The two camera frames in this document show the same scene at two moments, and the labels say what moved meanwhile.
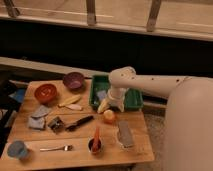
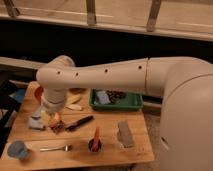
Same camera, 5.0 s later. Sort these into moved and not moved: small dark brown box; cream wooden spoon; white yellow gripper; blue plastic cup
Moved: white yellow gripper
Not moved: small dark brown box; cream wooden spoon; blue plastic cup
